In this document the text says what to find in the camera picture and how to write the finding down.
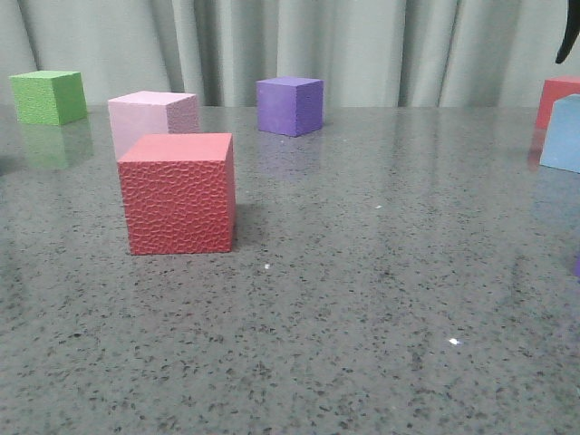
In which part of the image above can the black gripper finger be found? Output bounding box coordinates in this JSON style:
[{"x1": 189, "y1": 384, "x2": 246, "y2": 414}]
[{"x1": 555, "y1": 0, "x2": 580, "y2": 64}]

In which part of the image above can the light blue foam cube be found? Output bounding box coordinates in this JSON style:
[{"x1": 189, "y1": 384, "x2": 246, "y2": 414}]
[{"x1": 539, "y1": 94, "x2": 580, "y2": 173}]

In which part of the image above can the red foam cube far right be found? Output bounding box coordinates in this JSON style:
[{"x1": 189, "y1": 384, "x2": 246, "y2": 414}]
[{"x1": 535, "y1": 75, "x2": 580, "y2": 130}]

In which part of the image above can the grey-green curtain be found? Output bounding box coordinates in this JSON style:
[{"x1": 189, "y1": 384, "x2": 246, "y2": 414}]
[{"x1": 1, "y1": 1, "x2": 579, "y2": 107}]

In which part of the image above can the dark purple foam cube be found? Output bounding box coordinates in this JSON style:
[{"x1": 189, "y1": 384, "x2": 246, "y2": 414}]
[{"x1": 256, "y1": 76, "x2": 324, "y2": 137}]

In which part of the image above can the red textured foam cube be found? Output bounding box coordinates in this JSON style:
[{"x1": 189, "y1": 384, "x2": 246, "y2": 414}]
[{"x1": 117, "y1": 132, "x2": 236, "y2": 255}]

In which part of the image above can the pink foam cube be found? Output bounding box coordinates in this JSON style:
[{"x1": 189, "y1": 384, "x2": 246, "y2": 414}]
[{"x1": 108, "y1": 91, "x2": 200, "y2": 159}]

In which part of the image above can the green foam cube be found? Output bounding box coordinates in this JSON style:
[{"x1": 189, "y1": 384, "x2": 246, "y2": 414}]
[{"x1": 9, "y1": 71, "x2": 88, "y2": 126}]

